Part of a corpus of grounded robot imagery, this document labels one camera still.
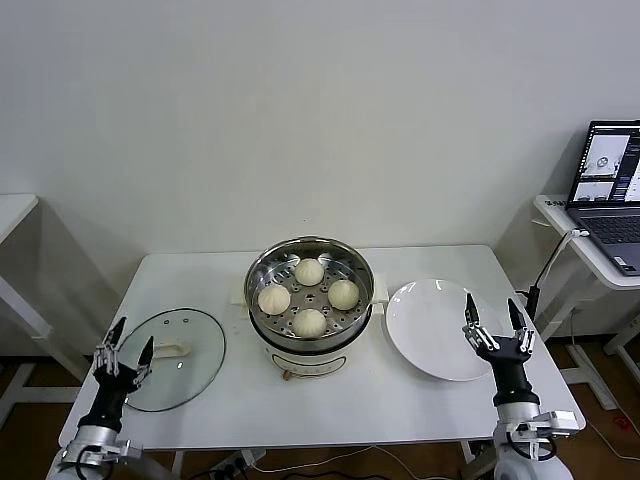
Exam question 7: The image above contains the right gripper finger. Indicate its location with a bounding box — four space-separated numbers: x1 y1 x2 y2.
462 293 501 354
507 298 536 354

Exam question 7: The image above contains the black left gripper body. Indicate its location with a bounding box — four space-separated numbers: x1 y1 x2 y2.
79 366 144 429

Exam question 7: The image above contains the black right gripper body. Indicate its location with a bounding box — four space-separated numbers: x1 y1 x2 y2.
474 343 540 407

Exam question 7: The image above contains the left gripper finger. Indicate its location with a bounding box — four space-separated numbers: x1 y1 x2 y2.
130 335 155 389
92 316 127 376

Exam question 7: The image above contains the round glass lid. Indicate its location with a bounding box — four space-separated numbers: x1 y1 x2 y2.
118 307 227 412

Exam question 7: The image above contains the white steamed baozi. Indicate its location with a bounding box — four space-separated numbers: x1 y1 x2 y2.
294 258 325 287
291 308 327 338
327 278 360 310
257 284 292 315

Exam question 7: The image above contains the perforated steel steamer basket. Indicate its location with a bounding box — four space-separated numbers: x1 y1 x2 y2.
230 234 390 354

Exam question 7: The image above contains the round white plate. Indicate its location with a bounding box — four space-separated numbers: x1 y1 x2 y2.
387 278 507 382

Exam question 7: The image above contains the white laptop desk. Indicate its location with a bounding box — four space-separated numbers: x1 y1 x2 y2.
533 193 640 411

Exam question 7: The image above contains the white power strip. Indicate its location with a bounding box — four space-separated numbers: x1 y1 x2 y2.
209 447 269 477

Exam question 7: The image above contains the white electric cooker pot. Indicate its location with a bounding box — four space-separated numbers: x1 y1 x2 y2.
230 287 390 384

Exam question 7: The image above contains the white side table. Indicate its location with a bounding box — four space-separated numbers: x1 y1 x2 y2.
0 192 94 401

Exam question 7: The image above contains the grey open laptop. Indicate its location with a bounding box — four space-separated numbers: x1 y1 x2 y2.
566 118 640 277

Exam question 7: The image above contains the black cable with clamp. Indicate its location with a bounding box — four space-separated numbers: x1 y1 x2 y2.
517 234 576 321

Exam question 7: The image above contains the left wrist silver camera mount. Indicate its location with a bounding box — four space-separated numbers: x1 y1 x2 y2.
62 424 145 466

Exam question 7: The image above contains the white laptop cable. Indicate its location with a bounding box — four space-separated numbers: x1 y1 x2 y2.
540 228 592 287

